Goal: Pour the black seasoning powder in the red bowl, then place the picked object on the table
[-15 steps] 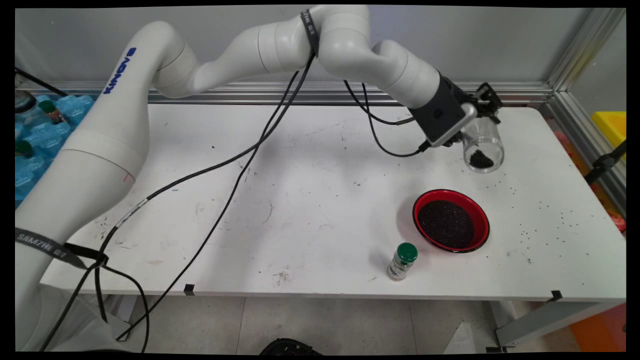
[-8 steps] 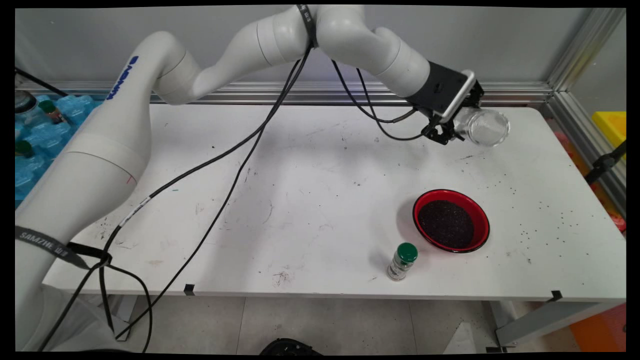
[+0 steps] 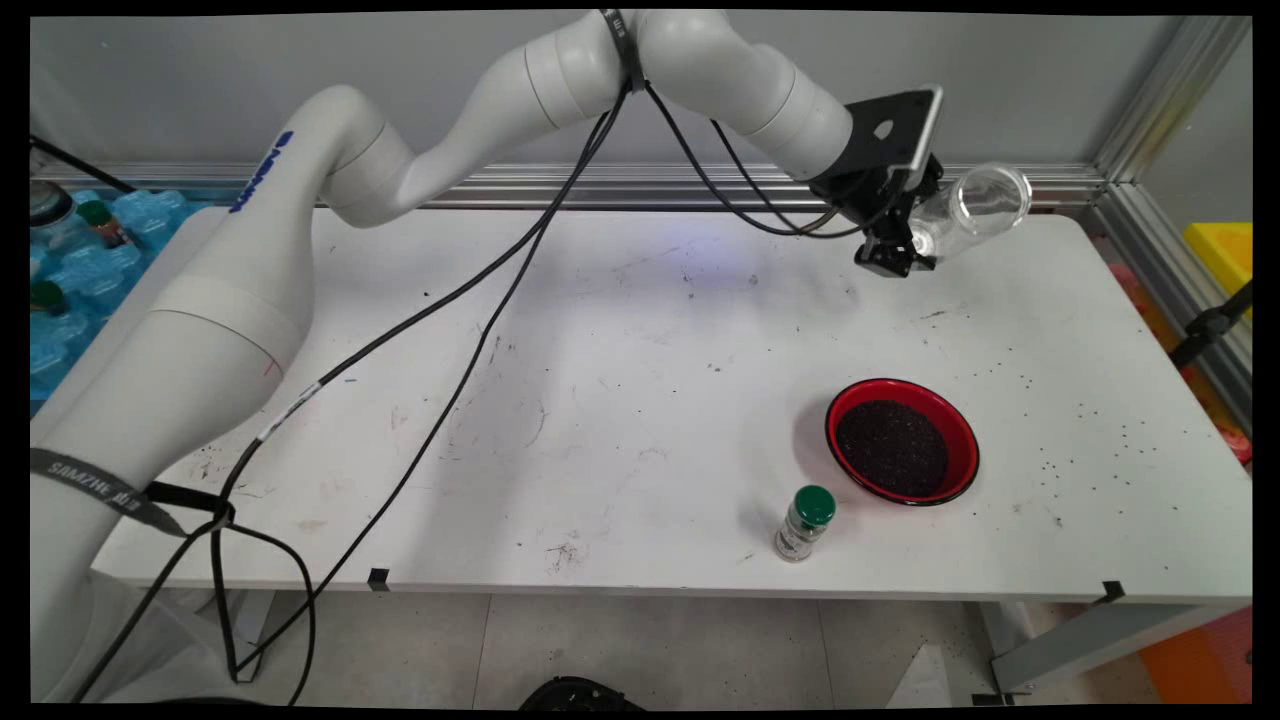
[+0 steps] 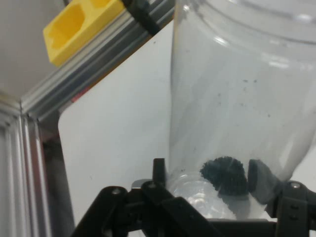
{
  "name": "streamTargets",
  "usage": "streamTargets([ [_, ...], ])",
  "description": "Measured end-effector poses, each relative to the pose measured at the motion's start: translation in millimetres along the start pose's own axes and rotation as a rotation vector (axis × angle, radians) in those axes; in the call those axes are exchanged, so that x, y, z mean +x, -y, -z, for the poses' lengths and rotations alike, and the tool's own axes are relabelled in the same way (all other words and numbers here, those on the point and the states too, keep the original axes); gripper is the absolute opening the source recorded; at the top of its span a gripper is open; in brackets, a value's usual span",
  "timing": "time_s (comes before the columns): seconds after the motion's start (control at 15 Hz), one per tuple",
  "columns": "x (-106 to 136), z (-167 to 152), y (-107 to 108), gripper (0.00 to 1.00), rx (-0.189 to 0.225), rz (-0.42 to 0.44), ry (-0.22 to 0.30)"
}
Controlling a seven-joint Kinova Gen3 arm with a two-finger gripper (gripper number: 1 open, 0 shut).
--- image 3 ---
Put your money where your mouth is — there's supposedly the black object on floor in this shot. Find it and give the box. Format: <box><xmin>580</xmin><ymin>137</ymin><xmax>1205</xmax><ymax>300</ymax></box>
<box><xmin>520</xmin><ymin>676</ymin><xmax>646</xmax><ymax>711</ymax></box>

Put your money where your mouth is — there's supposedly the tall clear plastic jar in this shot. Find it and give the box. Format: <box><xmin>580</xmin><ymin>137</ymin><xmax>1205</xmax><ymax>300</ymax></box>
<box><xmin>905</xmin><ymin>163</ymin><xmax>1034</xmax><ymax>263</ymax></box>

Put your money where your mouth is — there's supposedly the aluminium frame post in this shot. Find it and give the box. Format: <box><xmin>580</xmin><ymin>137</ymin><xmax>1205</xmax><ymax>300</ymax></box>
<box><xmin>1095</xmin><ymin>15</ymin><xmax>1253</xmax><ymax>186</ymax></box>

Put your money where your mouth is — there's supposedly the yellow plastic bin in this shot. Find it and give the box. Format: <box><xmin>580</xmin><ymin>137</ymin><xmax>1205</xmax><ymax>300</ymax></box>
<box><xmin>1184</xmin><ymin>222</ymin><xmax>1253</xmax><ymax>321</ymax></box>

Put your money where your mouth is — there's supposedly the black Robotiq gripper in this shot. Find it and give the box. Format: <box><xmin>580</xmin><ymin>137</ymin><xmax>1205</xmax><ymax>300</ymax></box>
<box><xmin>812</xmin><ymin>154</ymin><xmax>947</xmax><ymax>280</ymax></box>

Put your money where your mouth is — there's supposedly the black seeds heap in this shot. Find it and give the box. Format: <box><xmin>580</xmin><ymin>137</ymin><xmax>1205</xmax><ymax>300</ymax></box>
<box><xmin>835</xmin><ymin>400</ymin><xmax>949</xmax><ymax>499</ymax></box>

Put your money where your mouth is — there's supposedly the blue water bottle pack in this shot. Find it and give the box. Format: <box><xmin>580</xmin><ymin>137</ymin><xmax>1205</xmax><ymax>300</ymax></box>
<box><xmin>30</xmin><ymin>188</ymin><xmax>206</xmax><ymax>406</ymax></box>

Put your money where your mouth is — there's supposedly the black cable white label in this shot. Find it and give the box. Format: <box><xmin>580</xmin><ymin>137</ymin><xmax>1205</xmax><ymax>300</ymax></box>
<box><xmin>75</xmin><ymin>85</ymin><xmax>871</xmax><ymax>703</ymax></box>

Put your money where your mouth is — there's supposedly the clear jar dark lid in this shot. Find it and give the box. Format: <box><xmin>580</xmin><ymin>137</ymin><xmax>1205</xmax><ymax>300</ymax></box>
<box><xmin>30</xmin><ymin>180</ymin><xmax>79</xmax><ymax>256</ymax></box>

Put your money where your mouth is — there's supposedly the plain black cable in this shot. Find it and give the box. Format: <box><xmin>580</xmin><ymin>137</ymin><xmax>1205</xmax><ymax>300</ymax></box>
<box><xmin>208</xmin><ymin>85</ymin><xmax>871</xmax><ymax>703</ymax></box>

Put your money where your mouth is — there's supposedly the orange plastic crate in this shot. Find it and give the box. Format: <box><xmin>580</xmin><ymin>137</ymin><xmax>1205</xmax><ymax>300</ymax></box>
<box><xmin>1140</xmin><ymin>605</ymin><xmax>1253</xmax><ymax>703</ymax></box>

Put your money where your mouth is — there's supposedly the black velcro strap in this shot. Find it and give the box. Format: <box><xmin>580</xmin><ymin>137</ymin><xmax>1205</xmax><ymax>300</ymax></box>
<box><xmin>30</xmin><ymin>447</ymin><xmax>236</xmax><ymax>539</ymax></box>
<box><xmin>600</xmin><ymin>10</ymin><xmax>648</xmax><ymax>93</ymax></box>

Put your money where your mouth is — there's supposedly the spice bottle green cap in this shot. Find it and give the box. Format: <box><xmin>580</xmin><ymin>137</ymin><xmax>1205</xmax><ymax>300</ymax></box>
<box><xmin>773</xmin><ymin>485</ymin><xmax>837</xmax><ymax>563</ymax></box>

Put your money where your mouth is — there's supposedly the thin black rod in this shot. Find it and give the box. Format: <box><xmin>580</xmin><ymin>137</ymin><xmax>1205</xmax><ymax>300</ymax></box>
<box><xmin>30</xmin><ymin>135</ymin><xmax>137</xmax><ymax>196</ymax></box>

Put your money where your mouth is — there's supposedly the brown bottle green cap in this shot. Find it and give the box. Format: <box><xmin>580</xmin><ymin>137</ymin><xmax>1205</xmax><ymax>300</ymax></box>
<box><xmin>78</xmin><ymin>198</ymin><xmax>131</xmax><ymax>249</ymax></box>

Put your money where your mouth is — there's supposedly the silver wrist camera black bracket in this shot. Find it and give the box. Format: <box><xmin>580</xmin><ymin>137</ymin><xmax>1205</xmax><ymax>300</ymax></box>
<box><xmin>842</xmin><ymin>87</ymin><xmax>946</xmax><ymax>196</ymax></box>

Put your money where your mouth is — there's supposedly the aluminium frame rail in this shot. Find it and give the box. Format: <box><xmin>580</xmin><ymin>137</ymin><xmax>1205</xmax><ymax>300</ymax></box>
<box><xmin>30</xmin><ymin>163</ymin><xmax>1106</xmax><ymax>213</ymax></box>
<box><xmin>1090</xmin><ymin>183</ymin><xmax>1253</xmax><ymax>436</ymax></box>

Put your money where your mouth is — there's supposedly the red bowl black rim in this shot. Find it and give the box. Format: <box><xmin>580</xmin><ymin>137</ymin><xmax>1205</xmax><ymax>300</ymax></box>
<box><xmin>825</xmin><ymin>378</ymin><xmax>981</xmax><ymax>507</ymax></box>

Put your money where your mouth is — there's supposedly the black stand pole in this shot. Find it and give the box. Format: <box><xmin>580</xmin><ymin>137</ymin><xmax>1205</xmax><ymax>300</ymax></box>
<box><xmin>1168</xmin><ymin>280</ymin><xmax>1253</xmax><ymax>369</ymax></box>

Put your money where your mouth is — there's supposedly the grey table leg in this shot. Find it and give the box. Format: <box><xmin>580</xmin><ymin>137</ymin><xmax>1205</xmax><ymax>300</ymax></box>
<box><xmin>985</xmin><ymin>598</ymin><xmax>1251</xmax><ymax>696</ymax></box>
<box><xmin>215</xmin><ymin>590</ymin><xmax>276</xmax><ymax>684</ymax></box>

